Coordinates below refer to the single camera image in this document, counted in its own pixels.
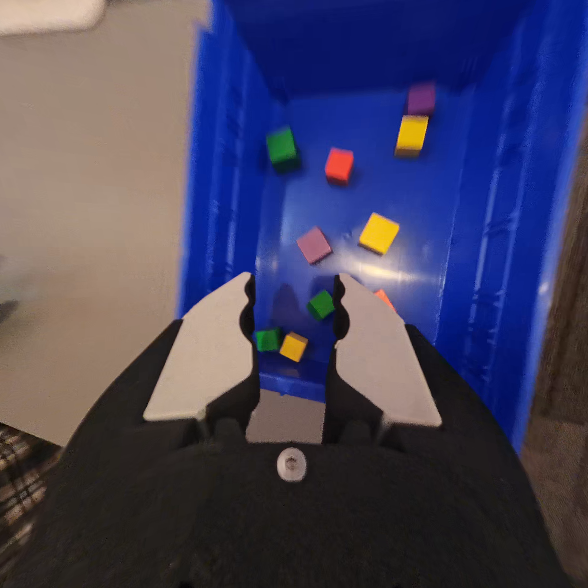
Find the person's plaid shirt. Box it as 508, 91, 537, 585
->
0, 422, 61, 554

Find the white tablet stand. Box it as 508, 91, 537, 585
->
0, 0, 107, 36

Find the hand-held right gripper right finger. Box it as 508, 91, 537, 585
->
322, 273, 443, 443

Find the blue plastic bin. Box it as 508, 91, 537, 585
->
177, 0, 588, 454

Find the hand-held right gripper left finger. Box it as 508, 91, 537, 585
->
142, 271, 262, 443

